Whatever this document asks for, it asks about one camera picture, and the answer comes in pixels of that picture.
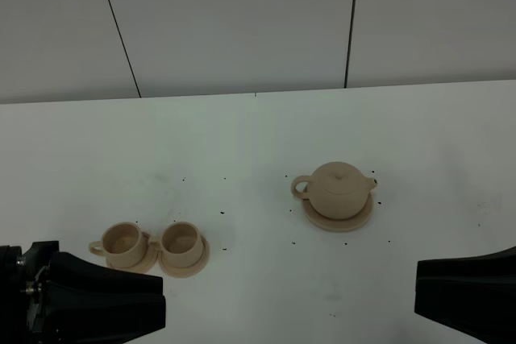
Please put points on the beige right teacup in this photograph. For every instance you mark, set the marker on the beige right teacup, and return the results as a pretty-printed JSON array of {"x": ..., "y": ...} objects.
[{"x": 180, "y": 245}]

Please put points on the beige right cup saucer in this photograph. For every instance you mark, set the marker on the beige right cup saucer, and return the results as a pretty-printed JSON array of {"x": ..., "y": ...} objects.
[{"x": 185, "y": 272}]

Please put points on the beige teacup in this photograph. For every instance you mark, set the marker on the beige teacup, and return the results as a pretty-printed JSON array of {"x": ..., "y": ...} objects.
[
  {"x": 180, "y": 245},
  {"x": 100, "y": 247}
]

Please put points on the beige ceramic teapot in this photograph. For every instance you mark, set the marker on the beige ceramic teapot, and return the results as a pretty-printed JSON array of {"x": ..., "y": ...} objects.
[{"x": 335, "y": 190}]

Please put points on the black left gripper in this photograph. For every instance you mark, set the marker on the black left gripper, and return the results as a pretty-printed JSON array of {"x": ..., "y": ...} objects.
[{"x": 88, "y": 303}]

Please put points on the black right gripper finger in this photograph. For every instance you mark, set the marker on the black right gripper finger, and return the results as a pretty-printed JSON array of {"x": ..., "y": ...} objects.
[
  {"x": 494, "y": 270},
  {"x": 483, "y": 310}
]

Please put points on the beige round teapot saucer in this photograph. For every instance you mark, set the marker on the beige round teapot saucer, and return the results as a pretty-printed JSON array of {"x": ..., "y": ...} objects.
[{"x": 340, "y": 226}]

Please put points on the beige cup saucer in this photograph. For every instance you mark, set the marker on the beige cup saucer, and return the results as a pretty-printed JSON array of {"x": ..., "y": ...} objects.
[
  {"x": 141, "y": 269},
  {"x": 185, "y": 272}
]

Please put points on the beige left cup saucer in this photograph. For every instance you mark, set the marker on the beige left cup saucer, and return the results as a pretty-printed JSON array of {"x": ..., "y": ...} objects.
[{"x": 141, "y": 269}]

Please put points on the beige left teacup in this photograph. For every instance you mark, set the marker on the beige left teacup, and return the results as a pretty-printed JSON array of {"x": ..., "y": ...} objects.
[{"x": 100, "y": 247}]

